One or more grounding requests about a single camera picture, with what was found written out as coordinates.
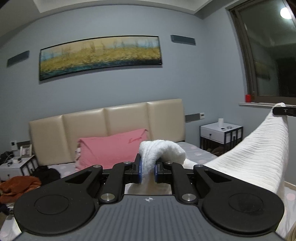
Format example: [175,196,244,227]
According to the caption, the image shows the window sill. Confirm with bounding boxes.
[238,101,280,108]

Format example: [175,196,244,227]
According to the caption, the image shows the black clothing heap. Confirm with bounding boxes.
[32,166,61,186]

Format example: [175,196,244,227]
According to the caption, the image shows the red cup on sill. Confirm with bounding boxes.
[245,94,252,103]

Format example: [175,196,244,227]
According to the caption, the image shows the orange brown cloth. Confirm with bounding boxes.
[1,176,41,204]

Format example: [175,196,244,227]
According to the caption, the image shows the white black left nightstand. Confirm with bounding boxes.
[0,155,39,181]

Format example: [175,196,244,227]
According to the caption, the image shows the white black nightstand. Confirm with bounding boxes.
[200,123,243,154]
[0,155,39,181]

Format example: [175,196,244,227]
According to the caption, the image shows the beige padded headboard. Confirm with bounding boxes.
[29,99,185,165]

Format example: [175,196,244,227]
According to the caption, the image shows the pink pillow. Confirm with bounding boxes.
[75,128,148,171]

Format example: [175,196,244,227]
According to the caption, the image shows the polka dot bed sheet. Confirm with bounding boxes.
[1,142,295,240]

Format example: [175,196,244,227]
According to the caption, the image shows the white cup on nightstand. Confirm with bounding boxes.
[218,118,224,128]

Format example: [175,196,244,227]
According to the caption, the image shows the white black right nightstand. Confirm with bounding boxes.
[200,123,243,154]

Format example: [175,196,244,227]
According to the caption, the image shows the dark framed window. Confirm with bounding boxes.
[229,1,295,105]

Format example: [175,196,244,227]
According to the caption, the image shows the landscape painting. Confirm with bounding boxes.
[39,35,162,81]

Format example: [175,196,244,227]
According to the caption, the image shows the photo frame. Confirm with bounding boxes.
[20,144,32,158]

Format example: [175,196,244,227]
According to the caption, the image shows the wall switch panel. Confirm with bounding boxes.
[185,113,205,123]

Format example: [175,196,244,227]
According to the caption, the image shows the dark wall sconce right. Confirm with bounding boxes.
[171,35,196,45]

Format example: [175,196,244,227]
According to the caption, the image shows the dark wall sconce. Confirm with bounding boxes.
[171,35,196,45]
[6,51,30,67]

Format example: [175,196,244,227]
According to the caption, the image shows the dark wall sconce left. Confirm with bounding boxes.
[6,51,30,67]

